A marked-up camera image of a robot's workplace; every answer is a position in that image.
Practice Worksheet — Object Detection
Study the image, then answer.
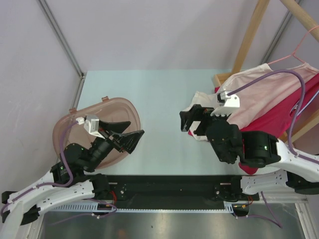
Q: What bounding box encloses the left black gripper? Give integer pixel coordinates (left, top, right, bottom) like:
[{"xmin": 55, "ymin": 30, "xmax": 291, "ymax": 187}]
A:
[{"xmin": 84, "ymin": 120, "xmax": 145, "ymax": 172}]

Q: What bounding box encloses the white t shirt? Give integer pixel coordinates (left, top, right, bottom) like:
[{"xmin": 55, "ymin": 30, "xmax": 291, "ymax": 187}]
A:
[{"xmin": 187, "ymin": 62, "xmax": 319, "ymax": 142}]

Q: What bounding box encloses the pink wire hanger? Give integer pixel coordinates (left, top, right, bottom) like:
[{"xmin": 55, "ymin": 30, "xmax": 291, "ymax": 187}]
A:
[{"xmin": 268, "ymin": 25, "xmax": 319, "ymax": 65}]

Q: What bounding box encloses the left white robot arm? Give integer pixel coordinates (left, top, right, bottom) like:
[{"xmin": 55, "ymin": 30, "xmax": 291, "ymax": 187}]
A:
[{"xmin": 0, "ymin": 116, "xmax": 145, "ymax": 225}]

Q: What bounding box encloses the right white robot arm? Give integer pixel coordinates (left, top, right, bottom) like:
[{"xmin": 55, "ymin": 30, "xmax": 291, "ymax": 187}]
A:
[{"xmin": 179, "ymin": 105, "xmax": 319, "ymax": 200}]

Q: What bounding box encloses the red t shirt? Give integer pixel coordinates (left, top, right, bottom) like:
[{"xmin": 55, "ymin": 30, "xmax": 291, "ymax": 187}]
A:
[{"xmin": 185, "ymin": 74, "xmax": 319, "ymax": 175}]

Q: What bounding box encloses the brown translucent plastic basket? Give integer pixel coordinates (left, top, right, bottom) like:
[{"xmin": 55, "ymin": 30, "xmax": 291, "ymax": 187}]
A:
[{"xmin": 53, "ymin": 97, "xmax": 142, "ymax": 172}]

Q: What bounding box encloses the wooden clothes rack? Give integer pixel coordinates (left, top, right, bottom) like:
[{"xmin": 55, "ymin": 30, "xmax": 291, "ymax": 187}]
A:
[{"xmin": 213, "ymin": 0, "xmax": 319, "ymax": 144}]

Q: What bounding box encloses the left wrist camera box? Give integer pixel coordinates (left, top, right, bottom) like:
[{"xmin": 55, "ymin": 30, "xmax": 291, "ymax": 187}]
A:
[{"xmin": 84, "ymin": 115, "xmax": 99, "ymax": 135}]

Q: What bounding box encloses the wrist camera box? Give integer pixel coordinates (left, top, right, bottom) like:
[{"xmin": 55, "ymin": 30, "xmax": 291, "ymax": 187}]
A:
[
  {"xmin": 211, "ymin": 91, "xmax": 240, "ymax": 117},
  {"xmin": 84, "ymin": 115, "xmax": 99, "ymax": 135}
]

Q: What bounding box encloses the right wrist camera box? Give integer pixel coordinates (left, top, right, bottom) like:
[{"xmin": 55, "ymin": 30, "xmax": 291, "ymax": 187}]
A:
[{"xmin": 211, "ymin": 91, "xmax": 240, "ymax": 117}]

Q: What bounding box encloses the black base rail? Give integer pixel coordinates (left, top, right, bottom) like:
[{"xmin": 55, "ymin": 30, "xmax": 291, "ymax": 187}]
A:
[{"xmin": 97, "ymin": 175, "xmax": 260, "ymax": 209}]

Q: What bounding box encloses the white cable duct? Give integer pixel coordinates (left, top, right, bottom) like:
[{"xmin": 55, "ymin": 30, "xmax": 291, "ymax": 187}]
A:
[{"xmin": 50, "ymin": 201, "xmax": 234, "ymax": 214}]

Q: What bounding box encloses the blue wire hanger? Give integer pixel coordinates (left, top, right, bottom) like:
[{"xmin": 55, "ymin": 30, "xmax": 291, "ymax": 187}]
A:
[{"xmin": 297, "ymin": 90, "xmax": 319, "ymax": 116}]

